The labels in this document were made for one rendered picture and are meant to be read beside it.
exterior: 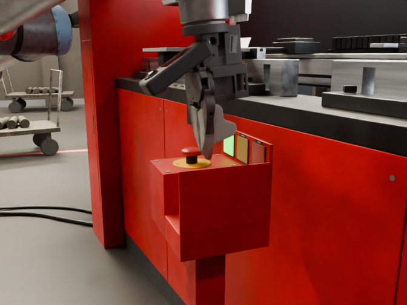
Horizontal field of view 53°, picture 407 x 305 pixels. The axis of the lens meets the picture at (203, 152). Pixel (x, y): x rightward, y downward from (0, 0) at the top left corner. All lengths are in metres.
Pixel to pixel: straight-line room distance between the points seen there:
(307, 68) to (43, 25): 0.82
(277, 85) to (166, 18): 1.13
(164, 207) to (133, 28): 1.43
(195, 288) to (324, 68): 0.83
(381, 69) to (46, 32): 0.70
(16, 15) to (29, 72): 7.95
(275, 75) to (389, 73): 0.34
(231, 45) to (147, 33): 1.45
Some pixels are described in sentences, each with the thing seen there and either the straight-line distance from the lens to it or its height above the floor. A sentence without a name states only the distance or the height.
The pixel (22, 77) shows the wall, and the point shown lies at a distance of 8.75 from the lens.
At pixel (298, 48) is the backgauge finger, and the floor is 1.00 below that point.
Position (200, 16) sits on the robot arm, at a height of 1.04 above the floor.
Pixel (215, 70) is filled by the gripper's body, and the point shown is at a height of 0.96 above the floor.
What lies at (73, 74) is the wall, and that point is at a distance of 8.69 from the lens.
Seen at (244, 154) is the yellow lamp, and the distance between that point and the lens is 0.74.
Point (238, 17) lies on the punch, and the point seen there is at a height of 1.09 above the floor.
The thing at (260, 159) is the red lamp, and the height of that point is 0.81.
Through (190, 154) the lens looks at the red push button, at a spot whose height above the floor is 0.80.
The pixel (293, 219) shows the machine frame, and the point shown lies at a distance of 0.91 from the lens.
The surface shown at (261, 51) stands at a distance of 1.20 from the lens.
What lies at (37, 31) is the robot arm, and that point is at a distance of 0.97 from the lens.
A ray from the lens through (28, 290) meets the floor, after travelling 1.98.
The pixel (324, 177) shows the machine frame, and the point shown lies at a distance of 0.81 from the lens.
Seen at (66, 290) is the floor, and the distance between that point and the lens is 1.92.
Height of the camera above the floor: 0.98
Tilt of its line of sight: 14 degrees down
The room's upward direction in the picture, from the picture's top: straight up
